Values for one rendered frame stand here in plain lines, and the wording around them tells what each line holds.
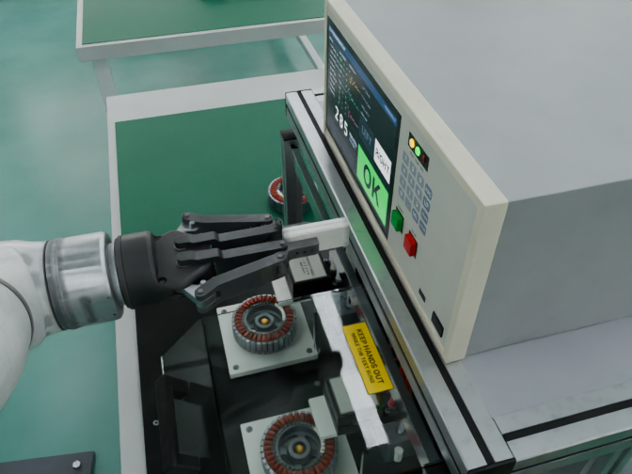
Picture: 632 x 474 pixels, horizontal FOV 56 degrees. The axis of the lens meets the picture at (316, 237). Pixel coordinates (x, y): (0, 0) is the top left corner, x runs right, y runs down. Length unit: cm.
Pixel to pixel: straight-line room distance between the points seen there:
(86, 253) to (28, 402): 152
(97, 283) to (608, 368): 50
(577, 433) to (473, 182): 25
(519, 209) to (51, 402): 175
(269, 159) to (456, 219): 101
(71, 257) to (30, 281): 4
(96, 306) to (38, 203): 221
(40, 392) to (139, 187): 87
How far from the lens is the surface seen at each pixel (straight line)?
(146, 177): 148
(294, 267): 96
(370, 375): 66
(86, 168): 292
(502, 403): 61
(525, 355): 65
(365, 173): 74
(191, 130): 163
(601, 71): 71
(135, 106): 178
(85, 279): 58
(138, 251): 59
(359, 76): 71
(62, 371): 212
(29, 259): 60
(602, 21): 83
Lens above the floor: 161
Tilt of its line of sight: 43 degrees down
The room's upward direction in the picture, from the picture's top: straight up
